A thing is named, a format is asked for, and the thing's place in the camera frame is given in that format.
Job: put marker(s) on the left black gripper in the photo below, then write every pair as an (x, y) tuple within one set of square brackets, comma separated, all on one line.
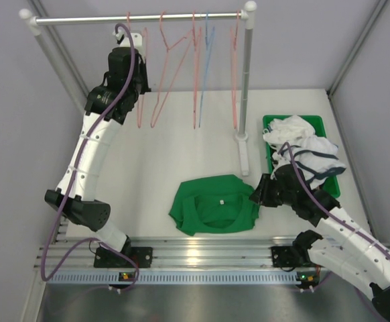
[(143, 78)]

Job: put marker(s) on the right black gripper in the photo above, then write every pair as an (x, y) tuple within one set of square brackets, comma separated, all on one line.
[(261, 194)]

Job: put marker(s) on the pink wire hanger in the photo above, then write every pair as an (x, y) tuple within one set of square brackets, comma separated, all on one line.
[(233, 50), (196, 36), (143, 72), (168, 78)]

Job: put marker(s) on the green tank top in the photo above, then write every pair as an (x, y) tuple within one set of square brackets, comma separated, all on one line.
[(214, 204)]

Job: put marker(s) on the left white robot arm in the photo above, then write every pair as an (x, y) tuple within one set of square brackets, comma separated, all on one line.
[(105, 111)]

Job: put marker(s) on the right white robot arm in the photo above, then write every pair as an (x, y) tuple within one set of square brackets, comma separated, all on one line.
[(335, 241)]

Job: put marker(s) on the white clothes pile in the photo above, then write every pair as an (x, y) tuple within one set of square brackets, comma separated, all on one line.
[(314, 155)]

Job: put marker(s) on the green plastic bin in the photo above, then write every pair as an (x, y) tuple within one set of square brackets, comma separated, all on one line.
[(330, 184)]

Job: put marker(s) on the silver clothes rack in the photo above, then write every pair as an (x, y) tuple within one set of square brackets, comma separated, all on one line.
[(247, 14)]

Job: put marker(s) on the blue wire hanger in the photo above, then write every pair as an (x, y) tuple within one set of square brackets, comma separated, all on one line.
[(208, 40)]

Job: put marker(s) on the white slotted cable duct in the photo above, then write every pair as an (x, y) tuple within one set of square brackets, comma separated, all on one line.
[(184, 277)]

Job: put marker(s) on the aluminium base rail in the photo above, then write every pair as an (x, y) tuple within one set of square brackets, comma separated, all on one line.
[(199, 253)]

